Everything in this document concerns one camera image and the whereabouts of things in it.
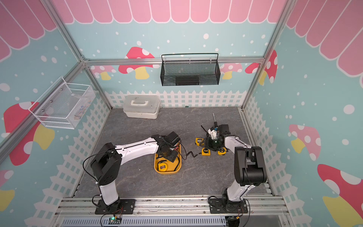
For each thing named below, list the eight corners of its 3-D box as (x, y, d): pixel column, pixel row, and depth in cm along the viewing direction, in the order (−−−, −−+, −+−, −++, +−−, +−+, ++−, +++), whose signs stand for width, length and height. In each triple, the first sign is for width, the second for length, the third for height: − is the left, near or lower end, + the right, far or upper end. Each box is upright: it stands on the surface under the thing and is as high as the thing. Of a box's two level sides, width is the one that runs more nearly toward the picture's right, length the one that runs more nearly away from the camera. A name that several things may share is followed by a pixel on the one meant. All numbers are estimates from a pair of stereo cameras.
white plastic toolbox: (125, 119, 116) (119, 108, 105) (129, 106, 125) (124, 94, 115) (158, 119, 116) (155, 108, 105) (160, 106, 125) (157, 94, 115)
